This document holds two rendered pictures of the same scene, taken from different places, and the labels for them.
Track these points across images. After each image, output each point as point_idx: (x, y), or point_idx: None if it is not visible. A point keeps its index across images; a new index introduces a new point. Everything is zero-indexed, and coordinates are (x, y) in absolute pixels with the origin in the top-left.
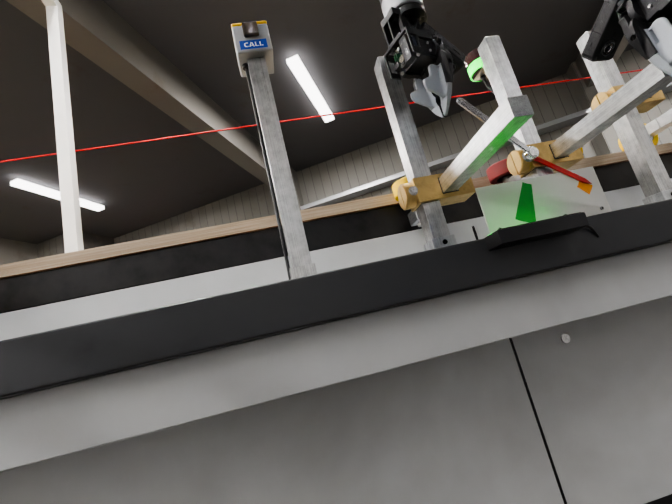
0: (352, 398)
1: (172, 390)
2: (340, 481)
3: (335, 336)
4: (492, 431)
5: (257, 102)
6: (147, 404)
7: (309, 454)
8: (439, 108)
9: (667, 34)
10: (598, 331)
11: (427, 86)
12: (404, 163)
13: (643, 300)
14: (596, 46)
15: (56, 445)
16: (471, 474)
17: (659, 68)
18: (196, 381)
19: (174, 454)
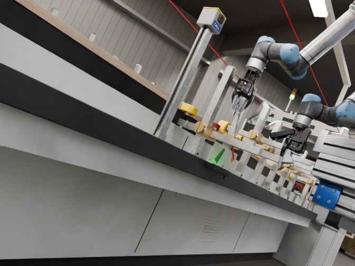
0: (109, 177)
1: (93, 152)
2: (82, 208)
3: (150, 164)
4: (137, 214)
5: (198, 51)
6: (82, 153)
7: (79, 191)
8: (234, 112)
9: (287, 155)
10: (185, 196)
11: (241, 106)
12: (207, 113)
13: (213, 201)
14: (274, 136)
15: (39, 149)
16: (121, 225)
17: (279, 160)
18: (103, 154)
19: (27, 160)
